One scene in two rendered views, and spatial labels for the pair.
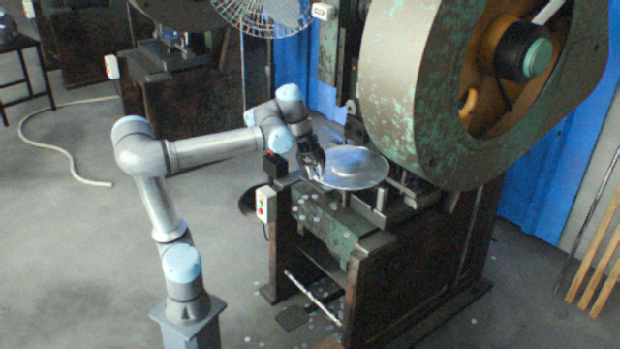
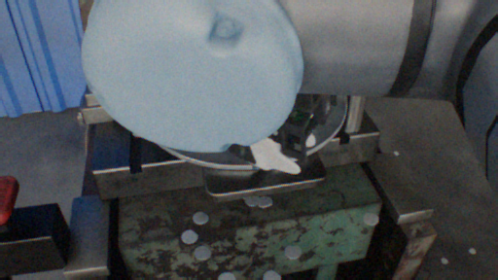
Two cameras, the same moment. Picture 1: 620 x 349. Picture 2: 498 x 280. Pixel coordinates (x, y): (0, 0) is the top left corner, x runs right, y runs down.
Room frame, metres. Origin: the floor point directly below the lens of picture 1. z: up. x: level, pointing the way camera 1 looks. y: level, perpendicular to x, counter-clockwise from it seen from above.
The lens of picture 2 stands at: (1.33, 0.28, 1.11)
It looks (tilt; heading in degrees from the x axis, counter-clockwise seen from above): 39 degrees down; 298
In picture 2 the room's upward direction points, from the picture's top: straight up
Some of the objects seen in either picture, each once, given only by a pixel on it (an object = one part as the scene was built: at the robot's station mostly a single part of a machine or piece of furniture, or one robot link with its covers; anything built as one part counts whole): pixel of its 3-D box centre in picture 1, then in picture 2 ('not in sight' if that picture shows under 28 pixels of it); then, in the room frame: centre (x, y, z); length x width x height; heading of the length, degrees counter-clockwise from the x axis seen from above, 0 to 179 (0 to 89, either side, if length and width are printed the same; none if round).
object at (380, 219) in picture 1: (370, 181); (228, 111); (1.65, -0.24, 0.68); 0.45 x 0.30 x 0.06; 40
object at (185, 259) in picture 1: (182, 269); not in sight; (1.19, 0.39, 0.62); 0.13 x 0.12 x 0.14; 23
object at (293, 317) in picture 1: (335, 295); not in sight; (1.56, -0.14, 0.14); 0.59 x 0.10 x 0.05; 130
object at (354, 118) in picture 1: (371, 97); not in sight; (1.62, -0.21, 1.04); 0.17 x 0.15 x 0.30; 130
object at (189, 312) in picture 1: (187, 297); not in sight; (1.18, 0.38, 0.50); 0.15 x 0.15 x 0.10
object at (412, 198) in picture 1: (405, 183); not in sight; (1.52, -0.35, 0.76); 0.17 x 0.06 x 0.10; 40
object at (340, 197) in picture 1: (337, 186); (247, 156); (1.54, -0.11, 0.72); 0.25 x 0.14 x 0.14; 130
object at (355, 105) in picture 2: (382, 197); (353, 102); (1.43, -0.25, 0.75); 0.03 x 0.03 x 0.10; 40
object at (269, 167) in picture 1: (275, 176); (42, 262); (1.74, 0.14, 0.62); 0.10 x 0.06 x 0.20; 40
